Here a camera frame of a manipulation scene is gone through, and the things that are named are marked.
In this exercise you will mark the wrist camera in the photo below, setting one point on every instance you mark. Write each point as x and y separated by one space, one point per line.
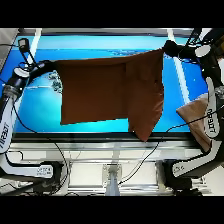
24 44
196 35

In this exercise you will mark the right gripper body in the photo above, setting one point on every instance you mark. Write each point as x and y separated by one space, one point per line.
172 49

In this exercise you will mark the brown garment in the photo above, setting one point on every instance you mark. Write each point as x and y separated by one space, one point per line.
100 90

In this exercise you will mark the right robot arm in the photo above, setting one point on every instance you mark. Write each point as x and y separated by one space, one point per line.
213 113

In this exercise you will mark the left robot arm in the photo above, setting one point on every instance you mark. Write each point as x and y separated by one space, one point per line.
8 110

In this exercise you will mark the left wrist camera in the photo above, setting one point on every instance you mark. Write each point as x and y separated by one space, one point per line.
24 44

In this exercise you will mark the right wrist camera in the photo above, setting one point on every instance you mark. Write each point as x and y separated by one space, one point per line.
196 35

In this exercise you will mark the silver frame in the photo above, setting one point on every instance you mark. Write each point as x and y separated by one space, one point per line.
113 156

